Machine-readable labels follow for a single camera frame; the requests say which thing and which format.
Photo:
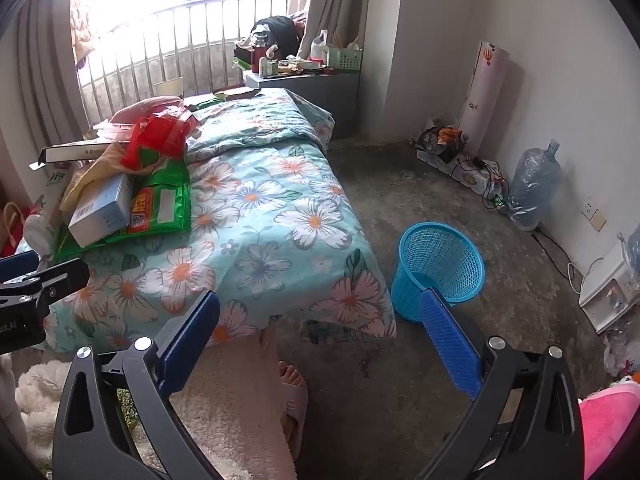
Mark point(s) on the pink plush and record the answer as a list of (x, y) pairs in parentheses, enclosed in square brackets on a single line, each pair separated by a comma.
[(610, 420)]

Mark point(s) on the white paper cup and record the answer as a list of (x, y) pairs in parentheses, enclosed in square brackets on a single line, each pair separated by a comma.
[(170, 87)]

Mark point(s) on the brown book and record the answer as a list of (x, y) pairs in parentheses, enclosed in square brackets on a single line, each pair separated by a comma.
[(240, 93)]

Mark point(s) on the white bottle pack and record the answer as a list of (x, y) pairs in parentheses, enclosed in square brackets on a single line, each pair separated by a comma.
[(470, 176)]

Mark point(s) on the yellowish plastic bag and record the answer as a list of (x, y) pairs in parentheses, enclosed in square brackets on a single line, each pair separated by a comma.
[(97, 165)]

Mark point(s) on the blue plastic mesh basket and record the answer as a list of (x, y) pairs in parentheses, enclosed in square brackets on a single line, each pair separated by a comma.
[(440, 255)]

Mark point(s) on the red thermos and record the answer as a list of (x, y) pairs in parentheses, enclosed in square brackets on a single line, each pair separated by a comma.
[(259, 55)]

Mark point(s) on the grey cabinet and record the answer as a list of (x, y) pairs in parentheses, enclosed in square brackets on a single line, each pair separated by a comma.
[(340, 105)]

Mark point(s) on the rolled white mat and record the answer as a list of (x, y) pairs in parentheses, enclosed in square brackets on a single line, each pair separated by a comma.
[(485, 100)]

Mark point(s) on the black bag with orange packets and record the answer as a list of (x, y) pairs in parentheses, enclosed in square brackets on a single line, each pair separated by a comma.
[(440, 140)]

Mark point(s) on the small green packet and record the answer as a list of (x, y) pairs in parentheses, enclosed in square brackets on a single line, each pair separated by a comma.
[(205, 103)]

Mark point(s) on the metal window railing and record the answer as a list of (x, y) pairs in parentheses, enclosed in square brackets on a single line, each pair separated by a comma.
[(150, 50)]

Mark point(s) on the white cardboard box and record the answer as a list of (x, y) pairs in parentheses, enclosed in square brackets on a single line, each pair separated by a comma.
[(100, 215)]

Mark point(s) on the red plastic bag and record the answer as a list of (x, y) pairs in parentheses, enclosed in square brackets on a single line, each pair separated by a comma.
[(165, 132)]

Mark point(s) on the red gift bag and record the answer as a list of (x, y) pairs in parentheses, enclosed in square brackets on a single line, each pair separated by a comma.
[(12, 235)]

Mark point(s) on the grey curtain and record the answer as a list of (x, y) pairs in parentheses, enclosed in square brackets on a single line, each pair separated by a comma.
[(45, 75), (335, 5)]

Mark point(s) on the green fluffy cloth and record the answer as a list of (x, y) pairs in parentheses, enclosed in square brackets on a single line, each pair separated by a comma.
[(127, 410)]

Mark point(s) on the pink pillow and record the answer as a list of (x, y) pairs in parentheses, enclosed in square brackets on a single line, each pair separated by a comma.
[(145, 106)]

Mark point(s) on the green plastic storage basket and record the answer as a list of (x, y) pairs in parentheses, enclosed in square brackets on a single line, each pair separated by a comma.
[(345, 60)]

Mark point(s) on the wall socket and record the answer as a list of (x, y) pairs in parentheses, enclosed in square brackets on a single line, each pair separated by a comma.
[(595, 216)]

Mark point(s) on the quilted hanging garment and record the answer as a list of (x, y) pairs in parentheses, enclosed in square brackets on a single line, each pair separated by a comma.
[(82, 20)]

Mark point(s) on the floral teal blanket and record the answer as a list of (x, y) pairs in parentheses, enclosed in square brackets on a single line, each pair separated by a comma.
[(280, 200)]

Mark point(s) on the clear plastic bag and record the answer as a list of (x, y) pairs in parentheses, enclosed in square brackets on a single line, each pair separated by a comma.
[(620, 352)]

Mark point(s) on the large clear water jug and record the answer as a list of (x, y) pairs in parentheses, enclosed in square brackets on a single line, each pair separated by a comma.
[(532, 185)]

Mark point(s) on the long black white box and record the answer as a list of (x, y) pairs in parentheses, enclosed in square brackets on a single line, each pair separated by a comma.
[(75, 152)]

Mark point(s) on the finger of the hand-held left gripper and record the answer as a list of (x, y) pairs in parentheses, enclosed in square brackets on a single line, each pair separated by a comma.
[(20, 264), (55, 277)]

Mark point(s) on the white fluffy cloth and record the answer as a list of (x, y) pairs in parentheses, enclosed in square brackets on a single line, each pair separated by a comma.
[(40, 400)]

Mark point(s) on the pale slipper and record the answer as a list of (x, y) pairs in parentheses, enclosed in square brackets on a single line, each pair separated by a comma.
[(295, 410)]

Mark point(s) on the beige fluffy pants leg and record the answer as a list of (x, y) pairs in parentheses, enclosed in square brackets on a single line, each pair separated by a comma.
[(230, 410)]

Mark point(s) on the white appliance box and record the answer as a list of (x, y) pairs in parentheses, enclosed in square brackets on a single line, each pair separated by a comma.
[(605, 285)]

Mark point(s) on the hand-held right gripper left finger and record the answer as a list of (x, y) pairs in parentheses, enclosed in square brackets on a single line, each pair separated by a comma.
[(192, 340)]

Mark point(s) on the green snack bag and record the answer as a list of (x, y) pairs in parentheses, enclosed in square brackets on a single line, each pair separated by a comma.
[(165, 200)]

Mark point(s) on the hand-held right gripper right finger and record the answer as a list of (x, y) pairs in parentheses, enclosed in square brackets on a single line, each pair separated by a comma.
[(450, 340)]

